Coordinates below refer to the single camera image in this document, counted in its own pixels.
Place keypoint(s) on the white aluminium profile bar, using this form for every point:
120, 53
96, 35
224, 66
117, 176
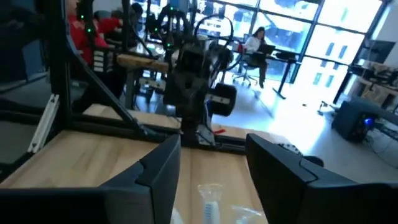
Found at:
43, 124

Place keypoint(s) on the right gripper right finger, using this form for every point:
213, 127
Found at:
326, 202

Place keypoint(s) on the black office chair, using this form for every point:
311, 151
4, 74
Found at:
245, 67

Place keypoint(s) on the wooden workbench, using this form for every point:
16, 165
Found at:
379, 90

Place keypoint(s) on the black office desk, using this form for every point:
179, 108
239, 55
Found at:
286, 56

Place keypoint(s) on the black computer tower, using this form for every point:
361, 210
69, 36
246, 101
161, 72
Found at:
351, 121

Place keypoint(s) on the person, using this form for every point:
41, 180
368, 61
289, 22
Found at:
255, 43
135, 12
77, 34

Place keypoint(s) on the neighbouring wooden table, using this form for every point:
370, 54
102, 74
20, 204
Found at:
143, 62

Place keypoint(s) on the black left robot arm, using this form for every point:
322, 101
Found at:
194, 59

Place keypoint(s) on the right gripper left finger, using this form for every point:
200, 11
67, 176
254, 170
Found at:
93, 205

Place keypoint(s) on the black laptop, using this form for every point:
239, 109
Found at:
266, 48

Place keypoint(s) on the purple white toothbrush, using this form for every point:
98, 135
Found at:
245, 214

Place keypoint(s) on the black monitor on stand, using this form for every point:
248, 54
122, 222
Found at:
376, 51

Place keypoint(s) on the neighbouring black robot arm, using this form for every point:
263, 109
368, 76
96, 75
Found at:
169, 28

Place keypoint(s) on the small red clip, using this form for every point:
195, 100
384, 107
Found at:
219, 131

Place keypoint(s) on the blue white toothbrush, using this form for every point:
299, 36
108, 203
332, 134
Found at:
211, 211

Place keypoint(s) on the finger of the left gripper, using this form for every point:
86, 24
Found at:
187, 127
196, 127

